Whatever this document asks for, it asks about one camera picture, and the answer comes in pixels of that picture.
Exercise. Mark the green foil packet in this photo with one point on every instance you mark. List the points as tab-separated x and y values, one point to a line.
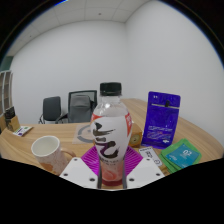
166	163

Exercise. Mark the purple foil pouch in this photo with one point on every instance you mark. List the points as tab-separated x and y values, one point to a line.
161	120

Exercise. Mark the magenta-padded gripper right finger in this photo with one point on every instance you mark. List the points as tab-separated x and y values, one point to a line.
145	170

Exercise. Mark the small orange cardboard box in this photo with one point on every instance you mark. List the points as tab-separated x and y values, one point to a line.
136	140

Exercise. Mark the grey mesh office chair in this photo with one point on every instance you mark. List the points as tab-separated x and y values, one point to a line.
80	106

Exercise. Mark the white wooden shelf unit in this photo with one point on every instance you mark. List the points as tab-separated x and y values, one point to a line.
6	93

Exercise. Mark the black office chair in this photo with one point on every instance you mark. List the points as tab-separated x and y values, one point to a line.
51	108

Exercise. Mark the white cartoon-print mug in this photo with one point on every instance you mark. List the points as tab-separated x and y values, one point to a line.
50	153

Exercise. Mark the small white-green packet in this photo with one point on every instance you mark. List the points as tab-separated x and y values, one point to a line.
22	130

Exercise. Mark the small white card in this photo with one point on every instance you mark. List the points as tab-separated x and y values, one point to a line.
150	156

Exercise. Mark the teal foil packet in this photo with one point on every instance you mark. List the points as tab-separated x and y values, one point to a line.
182	156

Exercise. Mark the small dark desk item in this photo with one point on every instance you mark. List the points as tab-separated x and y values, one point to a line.
10	120

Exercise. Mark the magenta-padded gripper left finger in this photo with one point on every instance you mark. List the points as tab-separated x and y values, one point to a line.
78	170

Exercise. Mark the clear black-capped drink bottle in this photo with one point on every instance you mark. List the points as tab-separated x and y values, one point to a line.
110	133

